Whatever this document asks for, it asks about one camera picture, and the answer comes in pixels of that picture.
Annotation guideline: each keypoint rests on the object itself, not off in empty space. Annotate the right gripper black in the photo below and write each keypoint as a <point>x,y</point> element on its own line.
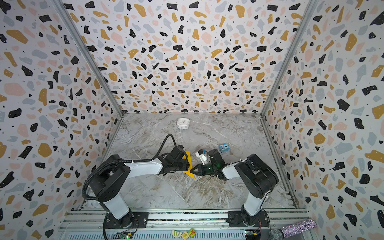
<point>199,169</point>

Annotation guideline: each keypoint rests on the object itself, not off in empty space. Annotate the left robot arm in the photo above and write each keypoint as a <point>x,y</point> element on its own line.
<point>104,184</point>

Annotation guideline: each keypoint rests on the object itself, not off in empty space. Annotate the aluminium rail frame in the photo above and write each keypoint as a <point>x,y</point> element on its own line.
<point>210,224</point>

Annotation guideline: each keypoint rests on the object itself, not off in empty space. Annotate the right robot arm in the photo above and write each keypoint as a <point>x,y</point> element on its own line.
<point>256,175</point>

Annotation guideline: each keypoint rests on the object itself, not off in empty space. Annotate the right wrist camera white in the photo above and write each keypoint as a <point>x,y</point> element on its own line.
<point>203,156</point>

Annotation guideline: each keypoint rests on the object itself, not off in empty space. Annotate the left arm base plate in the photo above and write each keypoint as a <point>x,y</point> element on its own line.
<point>132,220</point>

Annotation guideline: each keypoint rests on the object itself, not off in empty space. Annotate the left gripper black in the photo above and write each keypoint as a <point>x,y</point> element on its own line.
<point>184,163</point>

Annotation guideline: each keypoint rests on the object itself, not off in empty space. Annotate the yellow square paper sheet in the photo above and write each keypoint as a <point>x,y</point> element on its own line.
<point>188,172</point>

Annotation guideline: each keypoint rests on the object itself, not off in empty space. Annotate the glitter microphone right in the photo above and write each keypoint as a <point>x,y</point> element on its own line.
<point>292,230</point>

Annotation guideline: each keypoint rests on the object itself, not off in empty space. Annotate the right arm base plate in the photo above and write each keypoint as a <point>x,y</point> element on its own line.
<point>243,219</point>

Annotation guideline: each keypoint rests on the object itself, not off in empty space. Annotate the blue owl toy block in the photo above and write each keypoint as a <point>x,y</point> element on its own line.
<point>224,147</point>

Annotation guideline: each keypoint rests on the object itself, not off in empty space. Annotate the colourful stickers on rail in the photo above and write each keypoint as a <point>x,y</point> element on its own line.
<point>185,235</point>

